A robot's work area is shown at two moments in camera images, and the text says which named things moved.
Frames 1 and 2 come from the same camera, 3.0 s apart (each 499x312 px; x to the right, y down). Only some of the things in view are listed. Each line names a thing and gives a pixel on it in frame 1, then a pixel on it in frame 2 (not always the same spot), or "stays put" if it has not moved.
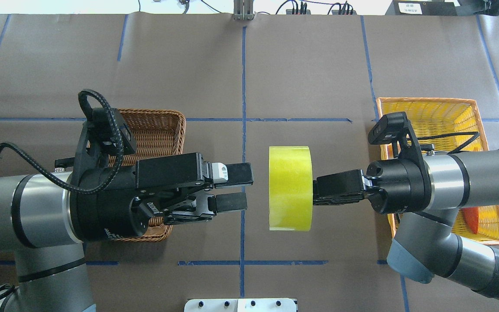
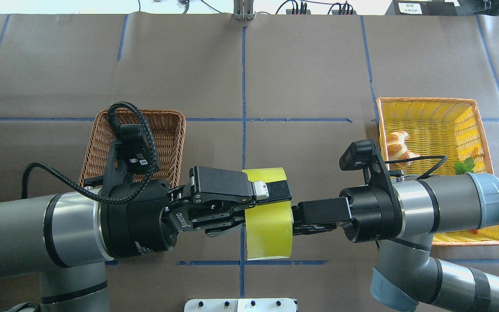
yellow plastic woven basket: x=445 y=125 stays put
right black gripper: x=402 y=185 to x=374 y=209
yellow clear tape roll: x=290 y=188 to x=269 y=227
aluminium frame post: x=243 y=10 stays put
